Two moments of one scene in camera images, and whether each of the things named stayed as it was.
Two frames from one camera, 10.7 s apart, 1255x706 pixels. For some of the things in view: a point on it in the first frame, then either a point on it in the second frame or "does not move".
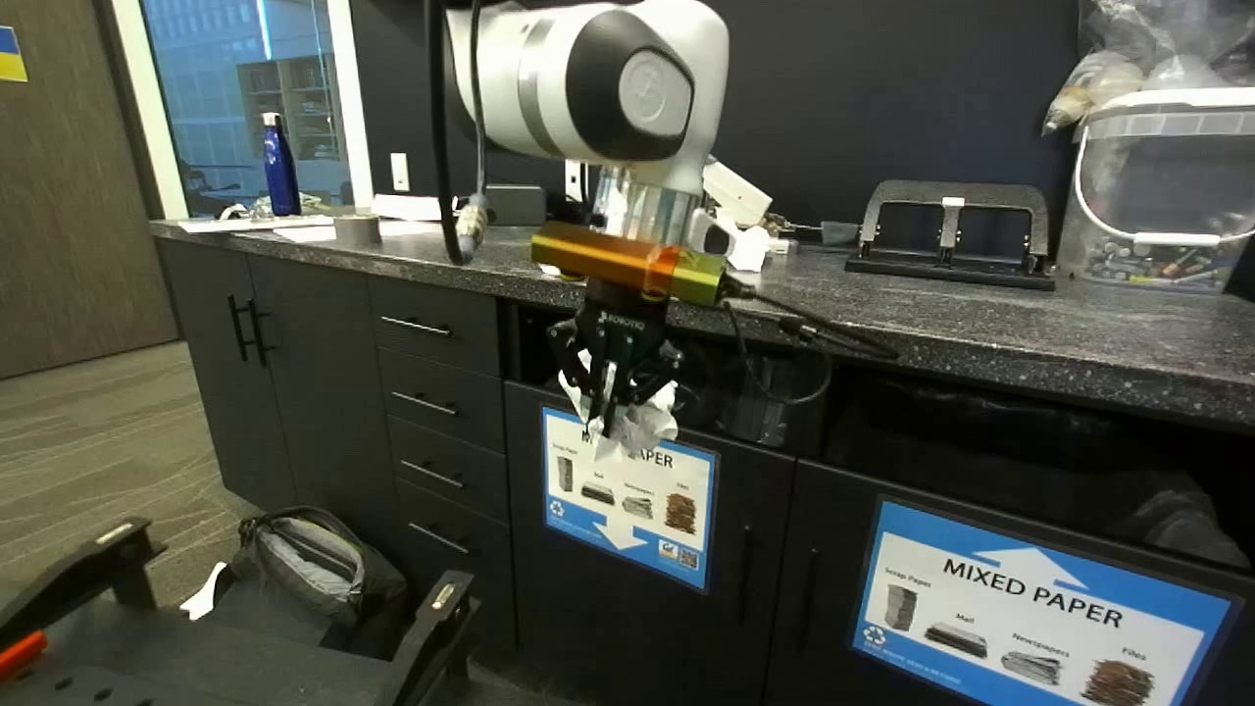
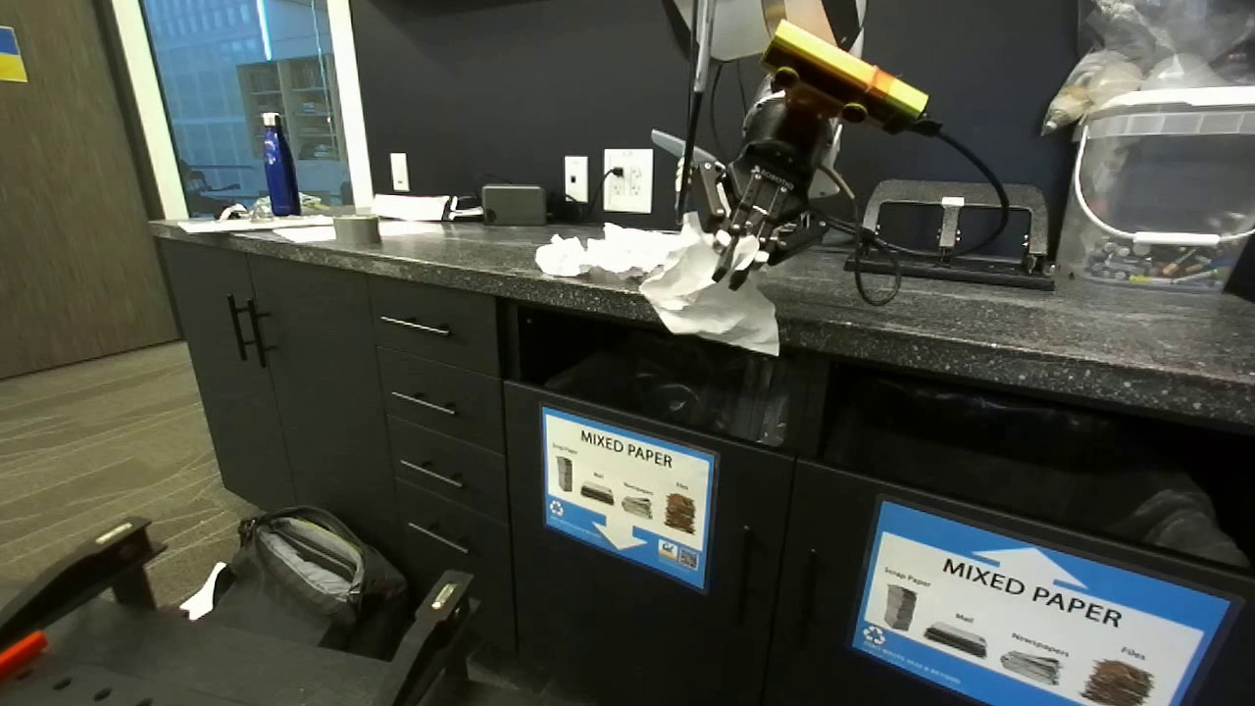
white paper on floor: (202, 601) does not move
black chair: (79, 628) does not move
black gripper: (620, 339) -> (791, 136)
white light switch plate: (401, 170) does not move
